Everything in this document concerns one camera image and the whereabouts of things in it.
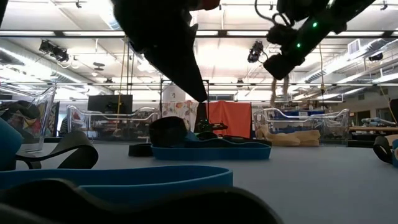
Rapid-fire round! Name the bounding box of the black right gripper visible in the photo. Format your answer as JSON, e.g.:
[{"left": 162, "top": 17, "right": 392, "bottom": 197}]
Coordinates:
[{"left": 263, "top": 14, "right": 338, "bottom": 81}]

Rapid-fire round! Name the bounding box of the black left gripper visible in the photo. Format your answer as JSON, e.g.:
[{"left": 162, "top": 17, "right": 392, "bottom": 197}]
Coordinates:
[{"left": 113, "top": 0, "right": 208, "bottom": 103}]

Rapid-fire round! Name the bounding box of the tan rubber band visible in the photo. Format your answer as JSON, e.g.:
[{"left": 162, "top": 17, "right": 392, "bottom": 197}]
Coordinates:
[
  {"left": 267, "top": 133, "right": 302, "bottom": 147},
  {"left": 255, "top": 123, "right": 282, "bottom": 146},
  {"left": 269, "top": 76, "right": 290, "bottom": 108},
  {"left": 297, "top": 129, "right": 321, "bottom": 147}
]

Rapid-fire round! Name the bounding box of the white floral hanging cloth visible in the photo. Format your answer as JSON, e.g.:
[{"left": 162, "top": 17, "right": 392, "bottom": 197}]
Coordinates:
[{"left": 161, "top": 101, "right": 200, "bottom": 138}]

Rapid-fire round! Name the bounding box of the clear plastic basket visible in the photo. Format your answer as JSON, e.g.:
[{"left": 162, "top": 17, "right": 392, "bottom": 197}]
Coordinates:
[
  {"left": 253, "top": 108, "right": 351, "bottom": 146},
  {"left": 0, "top": 85, "right": 57, "bottom": 153},
  {"left": 66, "top": 105, "right": 161, "bottom": 144}
]

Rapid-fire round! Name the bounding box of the background robot with green lights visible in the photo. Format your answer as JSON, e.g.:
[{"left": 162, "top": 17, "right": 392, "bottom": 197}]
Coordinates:
[{"left": 195, "top": 118, "right": 229, "bottom": 133}]

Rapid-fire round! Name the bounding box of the orange hanging cloth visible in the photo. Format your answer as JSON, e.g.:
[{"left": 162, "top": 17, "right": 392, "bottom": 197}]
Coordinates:
[{"left": 206, "top": 101, "right": 252, "bottom": 139}]

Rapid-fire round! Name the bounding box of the white air vent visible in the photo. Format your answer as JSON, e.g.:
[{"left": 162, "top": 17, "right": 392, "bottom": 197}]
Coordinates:
[{"left": 347, "top": 39, "right": 361, "bottom": 56}]

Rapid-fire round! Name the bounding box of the black computer monitor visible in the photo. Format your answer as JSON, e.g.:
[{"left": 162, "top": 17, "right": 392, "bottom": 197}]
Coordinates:
[{"left": 86, "top": 95, "right": 134, "bottom": 114}]

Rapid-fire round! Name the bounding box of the grey bundle on background table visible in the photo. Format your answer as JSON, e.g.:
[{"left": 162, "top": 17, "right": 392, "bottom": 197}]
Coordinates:
[{"left": 361, "top": 117, "right": 396, "bottom": 127}]

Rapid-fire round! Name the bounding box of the wooden background table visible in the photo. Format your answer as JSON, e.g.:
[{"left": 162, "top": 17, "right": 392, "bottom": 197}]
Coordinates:
[{"left": 349, "top": 126, "right": 398, "bottom": 132}]

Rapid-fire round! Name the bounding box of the black ceiling camera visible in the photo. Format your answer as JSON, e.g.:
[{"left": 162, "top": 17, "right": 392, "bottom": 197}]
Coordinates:
[
  {"left": 39, "top": 40, "right": 70, "bottom": 63},
  {"left": 248, "top": 40, "right": 269, "bottom": 64}
]

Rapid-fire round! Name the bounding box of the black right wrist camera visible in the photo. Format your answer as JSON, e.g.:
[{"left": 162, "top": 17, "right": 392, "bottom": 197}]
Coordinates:
[{"left": 266, "top": 23, "right": 296, "bottom": 47}]

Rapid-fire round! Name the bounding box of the black metal rack frame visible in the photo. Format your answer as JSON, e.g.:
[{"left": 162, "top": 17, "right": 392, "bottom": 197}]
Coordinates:
[{"left": 160, "top": 78, "right": 210, "bottom": 138}]

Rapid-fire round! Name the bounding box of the yellow hanging cord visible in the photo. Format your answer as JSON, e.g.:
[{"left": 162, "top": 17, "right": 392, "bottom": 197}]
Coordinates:
[{"left": 316, "top": 43, "right": 326, "bottom": 96}]

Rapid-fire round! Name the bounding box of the black hanging cord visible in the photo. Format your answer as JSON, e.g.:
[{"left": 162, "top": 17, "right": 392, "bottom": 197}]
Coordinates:
[{"left": 125, "top": 46, "right": 135, "bottom": 96}]

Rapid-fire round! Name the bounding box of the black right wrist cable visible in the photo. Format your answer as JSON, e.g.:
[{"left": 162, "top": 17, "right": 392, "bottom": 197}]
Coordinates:
[{"left": 254, "top": 0, "right": 295, "bottom": 27}]

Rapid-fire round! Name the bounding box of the colourful wall poster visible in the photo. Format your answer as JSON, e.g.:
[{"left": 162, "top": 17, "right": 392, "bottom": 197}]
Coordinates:
[{"left": 46, "top": 101, "right": 60, "bottom": 138}]

